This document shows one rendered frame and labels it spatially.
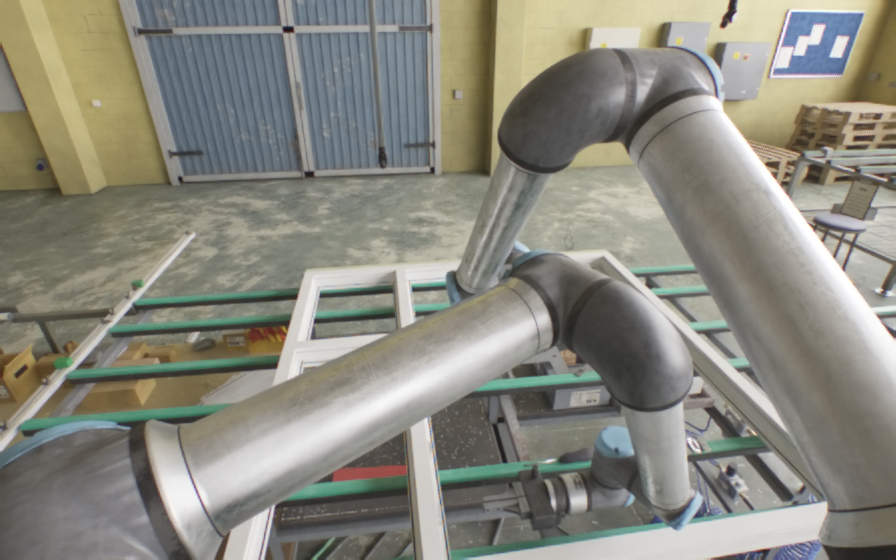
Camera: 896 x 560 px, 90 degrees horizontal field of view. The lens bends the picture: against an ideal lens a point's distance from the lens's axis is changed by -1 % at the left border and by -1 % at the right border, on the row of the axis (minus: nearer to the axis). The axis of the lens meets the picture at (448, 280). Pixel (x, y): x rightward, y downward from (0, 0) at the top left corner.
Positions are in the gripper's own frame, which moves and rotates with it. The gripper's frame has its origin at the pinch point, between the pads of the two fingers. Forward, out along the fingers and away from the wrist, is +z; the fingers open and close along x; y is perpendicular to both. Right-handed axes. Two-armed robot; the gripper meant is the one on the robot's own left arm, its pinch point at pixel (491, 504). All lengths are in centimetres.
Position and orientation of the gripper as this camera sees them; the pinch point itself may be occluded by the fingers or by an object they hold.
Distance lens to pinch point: 119.1
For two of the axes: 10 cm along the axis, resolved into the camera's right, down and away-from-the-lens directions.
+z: -9.9, 0.7, -1.2
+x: 1.4, 4.7, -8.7
